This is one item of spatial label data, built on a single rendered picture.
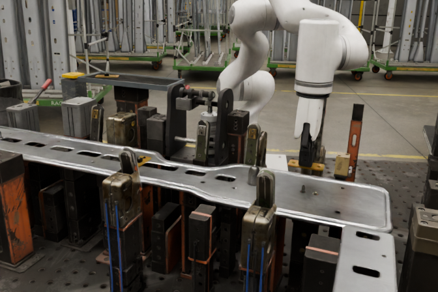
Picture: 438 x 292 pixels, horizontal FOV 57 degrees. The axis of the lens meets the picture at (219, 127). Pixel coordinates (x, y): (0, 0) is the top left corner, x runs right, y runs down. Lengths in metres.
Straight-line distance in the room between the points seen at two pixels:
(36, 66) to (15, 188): 4.33
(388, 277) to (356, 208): 0.24
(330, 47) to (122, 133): 0.72
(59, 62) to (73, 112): 4.01
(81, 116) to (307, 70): 0.80
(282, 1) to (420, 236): 0.61
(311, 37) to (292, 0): 0.17
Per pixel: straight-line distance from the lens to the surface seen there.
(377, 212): 0.99
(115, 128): 1.33
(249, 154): 1.17
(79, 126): 1.42
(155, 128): 1.30
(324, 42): 0.89
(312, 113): 0.90
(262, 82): 1.59
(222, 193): 0.99
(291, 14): 1.01
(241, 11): 1.28
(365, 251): 0.84
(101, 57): 8.60
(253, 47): 1.38
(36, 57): 5.50
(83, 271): 1.28
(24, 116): 1.61
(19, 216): 1.30
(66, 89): 1.66
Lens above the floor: 1.45
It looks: 18 degrees down
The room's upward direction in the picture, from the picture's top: 1 degrees clockwise
